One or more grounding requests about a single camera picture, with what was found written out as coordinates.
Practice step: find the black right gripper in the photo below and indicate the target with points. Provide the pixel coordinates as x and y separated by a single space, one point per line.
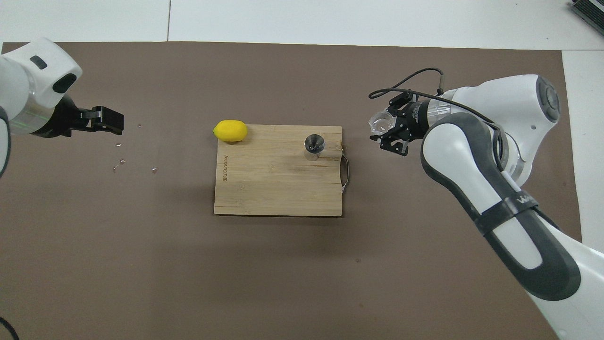
415 120

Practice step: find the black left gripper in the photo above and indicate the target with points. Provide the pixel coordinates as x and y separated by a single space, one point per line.
61 122

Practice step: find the small clear glass cup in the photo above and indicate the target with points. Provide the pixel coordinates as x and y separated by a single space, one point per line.
381 122

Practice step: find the steel double jigger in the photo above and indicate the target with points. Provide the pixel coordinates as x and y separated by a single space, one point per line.
314 144

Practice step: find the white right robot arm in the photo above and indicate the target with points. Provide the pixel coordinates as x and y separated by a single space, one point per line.
495 189

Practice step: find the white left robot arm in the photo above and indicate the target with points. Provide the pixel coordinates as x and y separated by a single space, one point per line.
28 85

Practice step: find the yellow lemon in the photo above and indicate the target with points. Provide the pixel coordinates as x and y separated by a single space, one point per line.
230 131

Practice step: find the brown table mat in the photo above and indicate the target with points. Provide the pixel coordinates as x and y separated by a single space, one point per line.
292 274

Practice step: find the grey ribbed device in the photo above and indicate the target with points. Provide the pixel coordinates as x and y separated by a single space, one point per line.
590 10

